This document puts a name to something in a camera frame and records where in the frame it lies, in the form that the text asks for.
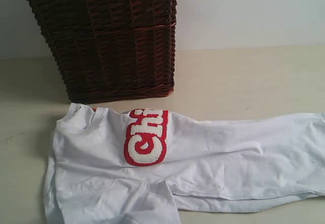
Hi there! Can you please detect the white t-shirt with red print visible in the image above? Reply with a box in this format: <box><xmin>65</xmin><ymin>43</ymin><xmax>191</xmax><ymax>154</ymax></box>
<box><xmin>44</xmin><ymin>103</ymin><xmax>324</xmax><ymax>223</ymax></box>

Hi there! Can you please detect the dark brown wicker basket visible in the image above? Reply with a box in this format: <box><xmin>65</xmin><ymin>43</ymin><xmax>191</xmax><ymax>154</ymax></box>
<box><xmin>27</xmin><ymin>0</ymin><xmax>177</xmax><ymax>104</ymax></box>

